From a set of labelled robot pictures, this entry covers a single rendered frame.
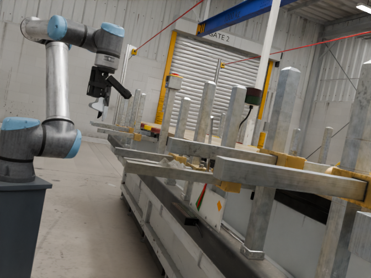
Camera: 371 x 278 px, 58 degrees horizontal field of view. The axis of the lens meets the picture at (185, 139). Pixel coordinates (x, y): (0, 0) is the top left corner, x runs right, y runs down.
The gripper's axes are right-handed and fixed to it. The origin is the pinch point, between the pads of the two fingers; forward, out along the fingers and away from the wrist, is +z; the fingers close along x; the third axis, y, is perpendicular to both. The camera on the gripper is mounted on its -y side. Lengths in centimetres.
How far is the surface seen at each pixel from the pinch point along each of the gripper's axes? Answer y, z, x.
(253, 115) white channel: -138, -22, -110
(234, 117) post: -33, -10, 43
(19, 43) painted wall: 110, -105, -753
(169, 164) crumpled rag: -13.8, 6.4, 46.8
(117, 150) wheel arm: -9.3, 11.3, -4.6
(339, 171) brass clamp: -29, -3, 90
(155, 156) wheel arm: -25.6, 11.3, -3.8
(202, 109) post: -33.4, -11.7, 17.6
